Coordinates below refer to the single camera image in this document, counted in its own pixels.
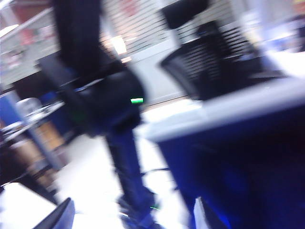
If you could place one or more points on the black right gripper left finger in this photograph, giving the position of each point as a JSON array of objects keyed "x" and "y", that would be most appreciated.
[{"x": 60, "y": 215}]

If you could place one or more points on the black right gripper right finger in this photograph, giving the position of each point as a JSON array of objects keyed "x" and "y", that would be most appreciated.
[{"x": 205, "y": 218}]

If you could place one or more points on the blue partition desk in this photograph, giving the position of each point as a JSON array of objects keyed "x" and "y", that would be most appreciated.
[{"x": 238, "y": 155}]

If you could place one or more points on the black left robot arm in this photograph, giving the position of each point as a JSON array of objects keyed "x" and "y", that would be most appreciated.
[{"x": 114, "y": 95}]

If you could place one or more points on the black office chair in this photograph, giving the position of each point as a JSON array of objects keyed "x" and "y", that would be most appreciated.
[{"x": 209, "y": 71}]

